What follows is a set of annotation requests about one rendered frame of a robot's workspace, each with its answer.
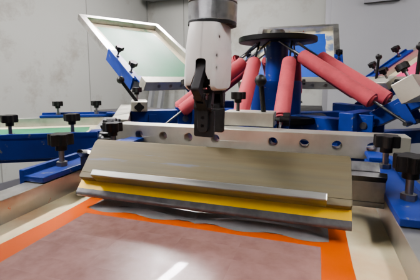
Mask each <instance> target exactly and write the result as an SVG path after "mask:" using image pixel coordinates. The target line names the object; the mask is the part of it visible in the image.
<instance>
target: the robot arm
mask: <svg viewBox="0 0 420 280"><path fill-rule="evenodd" d="M237 11H238V0H188V26H189V29H188V34H187V44H186V59H185V71H184V85H185V87H186V89H188V90H191V92H192V95H193V99H194V135H195V136H199V137H207V138H212V137H214V133H215V132H218V133H222V132H224V117H225V109H224V108H225V95H226V94H225V92H226V89H228V88H229V87H230V83H231V43H232V41H231V29H234V28H236V27H237ZM206 88H207V89H206Z"/></svg>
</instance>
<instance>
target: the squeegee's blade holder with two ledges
mask: <svg viewBox="0 0 420 280"><path fill-rule="evenodd" d="M90 175H91V176H92V177H93V178H94V179H95V180H96V181H98V182H104V183H114V184H125V185H131V186H141V187H147V188H158V189H168V190H175V191H185V192H191V193H202V194H212V195H218V196H229V197H235V198H246V199H256V200H262V201H272V202H279V203H289V204H300V205H306V206H316V207H322V208H326V205H327V196H328V194H327V193H325V192H313V191H301V190H294V189H283V188H276V187H264V186H252V185H245V184H233V183H226V182H214V181H202V180H195V179H184V178H177V177H165V176H153V175H147V174H134V173H128V172H116V171H103V170H97V169H93V170H92V172H91V174H90Z"/></svg>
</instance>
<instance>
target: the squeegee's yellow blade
mask: <svg viewBox="0 0 420 280"><path fill-rule="evenodd" d="M78 187H79V188H86V189H96V190H102V191H111V192H117V193H126V194H136V195H142V196H152V197H157V198H167V199H177V200H182V201H192V202H198V203H208V204H217V205H223V206H232V207H238V208H248V209H258V210H263V211H273V212H279V213H288V214H298V215H304V216H314V217H319V218H329V219H338V220H344V221H352V210H345V209H335V208H329V207H316V206H306V205H300V204H289V203H283V202H272V201H262V200H256V199H246V198H240V197H229V196H218V195H212V194H202V193H196V192H185V191H175V190H168V189H158V188H152V187H141V186H131V185H125V184H114V183H108V182H98V181H88V180H83V179H82V180H81V182H80V184H79V186H78Z"/></svg>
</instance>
